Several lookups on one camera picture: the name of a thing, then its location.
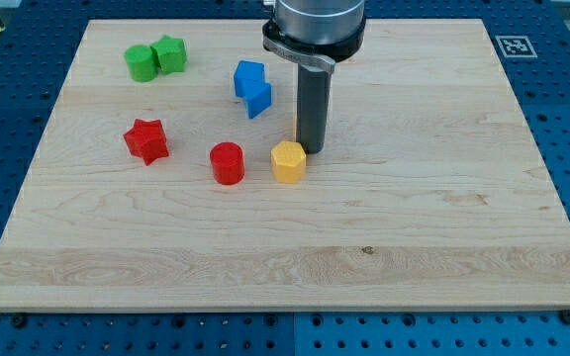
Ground yellow hexagon block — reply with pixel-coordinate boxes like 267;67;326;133
270;140;306;184

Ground red star block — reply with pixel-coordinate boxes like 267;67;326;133
123;119;169;166

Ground green cylinder block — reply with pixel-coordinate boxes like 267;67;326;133
124;44;158;82

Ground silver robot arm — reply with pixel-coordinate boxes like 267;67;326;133
262;0;366;75

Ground red cylinder block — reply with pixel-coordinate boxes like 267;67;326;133
210;141;244;185

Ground blue cube block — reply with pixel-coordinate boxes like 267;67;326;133
234;60;265;97

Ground green star block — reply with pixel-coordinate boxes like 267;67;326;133
150;35;187;74

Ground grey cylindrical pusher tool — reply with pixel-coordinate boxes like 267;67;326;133
295;65;332;154

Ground white fiducial marker tag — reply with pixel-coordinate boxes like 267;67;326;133
496;35;537;58

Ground wooden board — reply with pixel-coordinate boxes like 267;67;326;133
0;19;570;313

